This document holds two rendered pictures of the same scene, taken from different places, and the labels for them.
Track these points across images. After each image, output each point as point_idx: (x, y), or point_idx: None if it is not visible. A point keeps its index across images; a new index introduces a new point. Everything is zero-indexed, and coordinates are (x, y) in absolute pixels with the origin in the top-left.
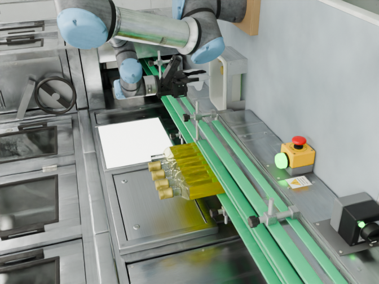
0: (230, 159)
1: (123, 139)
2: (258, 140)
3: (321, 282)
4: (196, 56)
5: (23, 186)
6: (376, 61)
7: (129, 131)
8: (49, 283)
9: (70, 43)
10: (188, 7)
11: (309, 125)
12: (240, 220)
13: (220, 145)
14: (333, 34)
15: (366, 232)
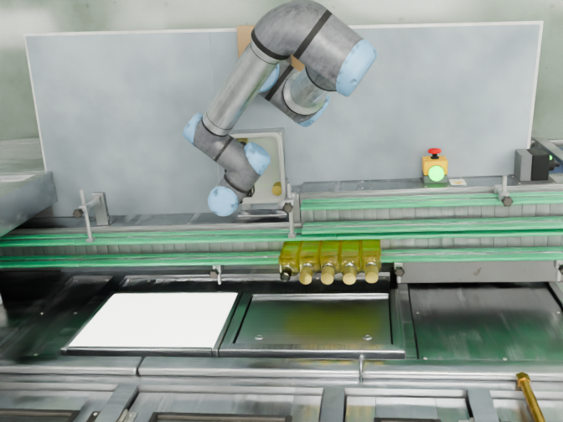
0: (394, 202)
1: (142, 326)
2: (374, 185)
3: None
4: (323, 110)
5: None
6: (499, 49)
7: (125, 319)
8: None
9: (355, 85)
10: (280, 65)
11: (426, 139)
12: (427, 255)
13: (362, 203)
14: (442, 47)
15: (552, 162)
